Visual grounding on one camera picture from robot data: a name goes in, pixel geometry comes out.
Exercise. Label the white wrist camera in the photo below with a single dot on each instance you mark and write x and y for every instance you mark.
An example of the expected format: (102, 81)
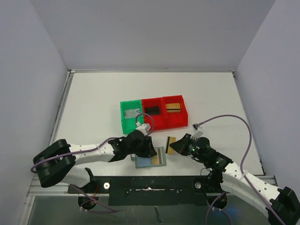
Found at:
(198, 131)
(144, 128)

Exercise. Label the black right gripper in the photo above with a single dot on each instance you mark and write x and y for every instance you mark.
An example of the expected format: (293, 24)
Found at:
(186, 144)

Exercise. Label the grey-green card holder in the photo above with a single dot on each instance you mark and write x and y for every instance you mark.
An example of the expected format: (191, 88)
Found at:
(145, 162)

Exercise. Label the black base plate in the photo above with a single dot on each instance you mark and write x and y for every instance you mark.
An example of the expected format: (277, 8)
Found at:
(155, 190)

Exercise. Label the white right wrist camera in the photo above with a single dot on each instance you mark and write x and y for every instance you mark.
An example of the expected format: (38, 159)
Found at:
(198, 131)

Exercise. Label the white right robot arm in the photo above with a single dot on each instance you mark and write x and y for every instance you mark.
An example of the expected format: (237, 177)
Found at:
(280, 205)

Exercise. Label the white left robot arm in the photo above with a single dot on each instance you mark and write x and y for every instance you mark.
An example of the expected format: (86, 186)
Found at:
(60, 162)

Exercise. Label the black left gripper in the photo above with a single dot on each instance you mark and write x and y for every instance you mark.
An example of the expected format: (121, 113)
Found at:
(148, 150)

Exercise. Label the red plastic bin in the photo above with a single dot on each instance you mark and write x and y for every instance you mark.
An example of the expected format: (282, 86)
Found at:
(159, 120)
(179, 119)

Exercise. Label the green plastic bin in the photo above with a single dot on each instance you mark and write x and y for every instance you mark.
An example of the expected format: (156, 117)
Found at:
(128, 125)

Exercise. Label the red plastic bin middle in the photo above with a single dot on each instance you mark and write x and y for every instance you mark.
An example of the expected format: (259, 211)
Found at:
(159, 120)

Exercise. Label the black card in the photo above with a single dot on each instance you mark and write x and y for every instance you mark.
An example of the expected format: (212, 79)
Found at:
(152, 110)

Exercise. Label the aluminium frame rail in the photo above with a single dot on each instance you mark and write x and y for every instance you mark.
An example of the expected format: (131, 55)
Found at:
(59, 128)

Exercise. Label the red plastic bin right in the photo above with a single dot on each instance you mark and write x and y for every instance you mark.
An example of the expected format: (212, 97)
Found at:
(179, 119)

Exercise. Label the gold card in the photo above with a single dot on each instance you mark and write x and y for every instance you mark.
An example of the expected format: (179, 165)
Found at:
(173, 107)
(158, 158)
(169, 150)

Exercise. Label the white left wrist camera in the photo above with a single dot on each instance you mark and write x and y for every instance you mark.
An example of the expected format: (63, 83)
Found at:
(144, 128)

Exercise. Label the silver VIP card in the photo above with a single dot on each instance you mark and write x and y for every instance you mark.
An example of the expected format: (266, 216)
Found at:
(131, 113)

